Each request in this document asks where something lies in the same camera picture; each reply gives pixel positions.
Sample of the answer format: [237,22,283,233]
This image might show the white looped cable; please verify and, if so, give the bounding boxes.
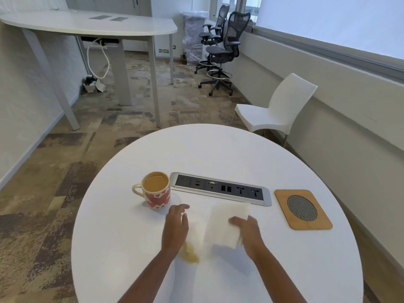
[87,39,110,80]

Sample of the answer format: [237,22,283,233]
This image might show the white desk with grey legs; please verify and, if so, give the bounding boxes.
[0,9,178,131]

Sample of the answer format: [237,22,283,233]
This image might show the small open cardboard box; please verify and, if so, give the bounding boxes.
[82,75,106,93]

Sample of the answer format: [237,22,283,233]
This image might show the person's left forearm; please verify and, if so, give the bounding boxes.
[118,247,183,303]

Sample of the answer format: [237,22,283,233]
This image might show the white wall cabinets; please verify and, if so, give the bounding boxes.
[64,0,152,17]

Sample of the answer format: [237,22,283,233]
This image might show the wooden coaster with mesh centre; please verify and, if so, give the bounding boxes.
[274,189,334,231]

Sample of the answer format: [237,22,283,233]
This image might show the window with white blinds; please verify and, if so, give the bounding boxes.
[210,0,404,81]

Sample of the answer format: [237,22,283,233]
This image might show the coffee puddle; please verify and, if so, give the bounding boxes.
[180,241,200,264]

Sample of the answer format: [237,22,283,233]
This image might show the heart-patterned coffee mug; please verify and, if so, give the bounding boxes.
[132,171,172,211]

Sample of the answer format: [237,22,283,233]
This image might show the black power strip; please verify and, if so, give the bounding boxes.
[80,37,120,48]

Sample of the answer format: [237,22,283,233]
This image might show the plastic wrapped bundle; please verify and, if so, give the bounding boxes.
[182,11,209,66]

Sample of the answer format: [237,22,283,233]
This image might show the person's right forearm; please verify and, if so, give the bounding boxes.
[251,246,308,303]

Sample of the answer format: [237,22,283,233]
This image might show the silver power socket panel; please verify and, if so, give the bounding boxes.
[169,172,273,207]

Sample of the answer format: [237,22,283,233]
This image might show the white paper napkin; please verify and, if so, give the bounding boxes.
[203,202,250,250]

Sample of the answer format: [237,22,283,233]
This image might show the round white table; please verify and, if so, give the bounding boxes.
[71,123,364,303]

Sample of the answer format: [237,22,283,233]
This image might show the black office chair with footring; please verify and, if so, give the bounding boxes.
[199,11,252,97]

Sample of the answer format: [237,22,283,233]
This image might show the person's right hand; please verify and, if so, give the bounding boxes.
[228,215,267,261]

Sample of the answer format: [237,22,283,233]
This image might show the person's left hand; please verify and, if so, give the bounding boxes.
[161,203,191,253]

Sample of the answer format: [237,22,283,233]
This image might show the white plastic chair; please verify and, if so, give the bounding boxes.
[234,73,319,147]

